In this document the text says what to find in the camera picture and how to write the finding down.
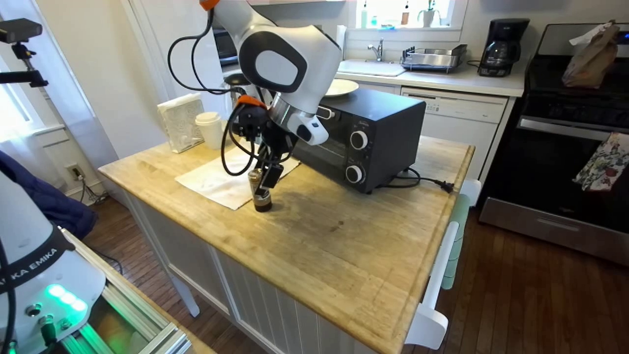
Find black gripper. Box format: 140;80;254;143
250;113;299;194

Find brown spice bottle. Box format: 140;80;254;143
252;170;275;214

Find white cloth placemat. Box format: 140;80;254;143
173;137;303;212

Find white ceramic plate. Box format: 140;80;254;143
322;76;362;100

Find black toaster oven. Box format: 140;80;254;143
291;86;429;196

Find white wooden kitchen island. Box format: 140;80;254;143
96;129;484;354

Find white kitchen sink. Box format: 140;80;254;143
336;58;409;78

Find white paper towel roll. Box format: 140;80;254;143
332;23;350;52

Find chrome sink faucet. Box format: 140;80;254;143
366;37;389;64

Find teal hanging towel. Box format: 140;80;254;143
440;190;474;292

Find white dishwasher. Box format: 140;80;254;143
399;84;511;182

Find grey dish rack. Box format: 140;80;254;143
399;41;472;74

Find blue fabric cover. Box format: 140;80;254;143
0;149;98;241

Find black coffee maker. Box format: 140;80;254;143
476;15;533;78

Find black kitchen stove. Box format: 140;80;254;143
478;21;629;267

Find floral dish towel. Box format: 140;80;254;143
572;131;629;194

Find brown paper bag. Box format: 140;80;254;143
560;17;621;90

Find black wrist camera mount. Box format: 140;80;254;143
232;102;271;139

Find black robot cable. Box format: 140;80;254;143
165;7;277;178

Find black oven power cable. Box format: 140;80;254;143
381;164;456;194

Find white floor wall outlet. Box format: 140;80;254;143
65;161;89;184

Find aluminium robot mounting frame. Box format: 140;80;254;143
57;223;218;354

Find black camera on tripod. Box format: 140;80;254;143
0;15;51;90

